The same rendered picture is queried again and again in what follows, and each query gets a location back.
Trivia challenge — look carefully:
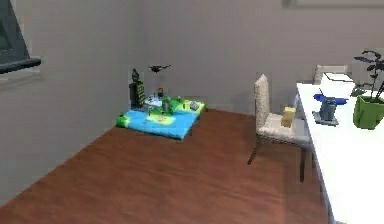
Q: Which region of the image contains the blue green toy playset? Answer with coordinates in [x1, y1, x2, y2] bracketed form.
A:
[115, 64, 206, 141]

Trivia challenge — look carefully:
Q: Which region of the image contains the beige upholstered chair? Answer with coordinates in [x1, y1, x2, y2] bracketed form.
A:
[247, 73, 314, 184]
[312, 64, 349, 86]

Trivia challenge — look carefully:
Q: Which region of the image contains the yellow box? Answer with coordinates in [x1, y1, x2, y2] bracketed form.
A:
[280, 106, 297, 129]

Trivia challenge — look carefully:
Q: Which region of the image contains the blue grey figurine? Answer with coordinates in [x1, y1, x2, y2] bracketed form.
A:
[312, 88, 349, 127]

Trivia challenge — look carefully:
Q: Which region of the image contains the white box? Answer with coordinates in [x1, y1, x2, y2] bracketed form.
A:
[320, 71, 356, 98]

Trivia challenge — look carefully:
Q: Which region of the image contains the white table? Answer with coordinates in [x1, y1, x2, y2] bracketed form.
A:
[295, 81, 384, 224]

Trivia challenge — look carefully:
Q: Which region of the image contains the plant in green pot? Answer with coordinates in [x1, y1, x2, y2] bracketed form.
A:
[350, 49, 384, 131]

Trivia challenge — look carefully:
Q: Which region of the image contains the dark grey window frame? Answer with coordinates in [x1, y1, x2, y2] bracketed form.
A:
[0, 0, 42, 75]

